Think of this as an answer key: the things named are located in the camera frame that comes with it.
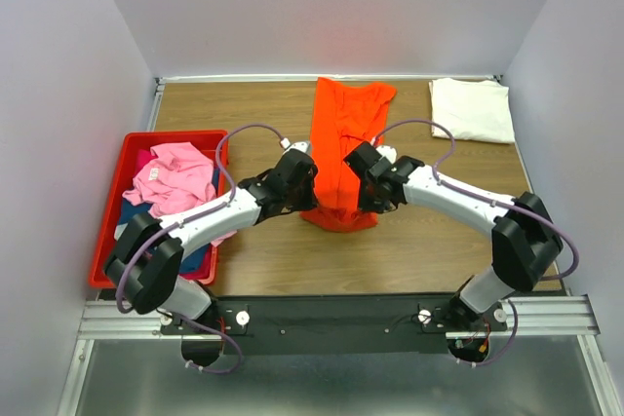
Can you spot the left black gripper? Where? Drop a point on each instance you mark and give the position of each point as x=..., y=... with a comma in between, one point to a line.
x=310, y=202

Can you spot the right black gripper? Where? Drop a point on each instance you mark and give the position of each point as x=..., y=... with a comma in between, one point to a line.
x=371, y=207

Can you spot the orange t shirt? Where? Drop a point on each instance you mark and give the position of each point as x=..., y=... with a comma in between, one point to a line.
x=343, y=118

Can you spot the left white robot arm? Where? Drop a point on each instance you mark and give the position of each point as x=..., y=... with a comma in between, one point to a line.
x=145, y=260

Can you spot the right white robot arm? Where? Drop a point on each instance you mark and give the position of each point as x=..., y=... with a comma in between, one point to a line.
x=524, y=243

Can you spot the pink t shirt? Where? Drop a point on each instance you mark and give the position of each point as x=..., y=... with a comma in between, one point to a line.
x=185, y=180

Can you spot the navy blue printed t shirt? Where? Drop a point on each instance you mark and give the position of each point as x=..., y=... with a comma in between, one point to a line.
x=199, y=265

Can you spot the folded white t shirt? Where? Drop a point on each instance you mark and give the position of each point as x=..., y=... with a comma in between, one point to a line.
x=472, y=110

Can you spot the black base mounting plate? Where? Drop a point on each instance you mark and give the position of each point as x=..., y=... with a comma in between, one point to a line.
x=347, y=324

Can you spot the magenta t shirt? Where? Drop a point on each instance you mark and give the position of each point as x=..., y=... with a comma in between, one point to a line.
x=144, y=159

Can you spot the red plastic bin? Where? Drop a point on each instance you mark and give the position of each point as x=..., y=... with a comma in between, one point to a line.
x=205, y=141

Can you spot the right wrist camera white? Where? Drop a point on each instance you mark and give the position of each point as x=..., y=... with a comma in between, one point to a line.
x=386, y=152

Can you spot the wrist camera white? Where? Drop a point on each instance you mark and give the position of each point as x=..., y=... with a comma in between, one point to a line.
x=304, y=147
x=386, y=152

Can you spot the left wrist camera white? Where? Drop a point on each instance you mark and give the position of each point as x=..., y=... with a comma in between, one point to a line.
x=304, y=147

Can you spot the aluminium frame rail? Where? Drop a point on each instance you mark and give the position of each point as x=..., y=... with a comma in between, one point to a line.
x=538, y=316

